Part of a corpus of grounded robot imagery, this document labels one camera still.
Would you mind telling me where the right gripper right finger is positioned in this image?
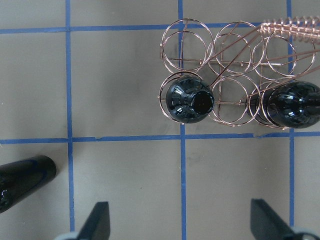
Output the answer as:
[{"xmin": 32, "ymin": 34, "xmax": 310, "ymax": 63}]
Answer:
[{"xmin": 250, "ymin": 198, "xmax": 299, "ymax": 240}]

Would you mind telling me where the dark wine bottle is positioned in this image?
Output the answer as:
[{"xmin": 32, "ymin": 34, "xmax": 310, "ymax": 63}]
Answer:
[
  {"xmin": 165, "ymin": 75, "xmax": 215, "ymax": 124},
  {"xmin": 247, "ymin": 81, "xmax": 320, "ymax": 130},
  {"xmin": 0, "ymin": 155, "xmax": 57, "ymax": 213}
]

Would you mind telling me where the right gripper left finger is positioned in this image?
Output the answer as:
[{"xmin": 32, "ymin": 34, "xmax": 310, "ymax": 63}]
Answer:
[{"xmin": 76, "ymin": 201, "xmax": 111, "ymax": 240}]

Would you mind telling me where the copper wire bottle basket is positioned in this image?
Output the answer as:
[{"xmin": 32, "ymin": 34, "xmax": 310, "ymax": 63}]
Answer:
[{"xmin": 158, "ymin": 16, "xmax": 320, "ymax": 130}]

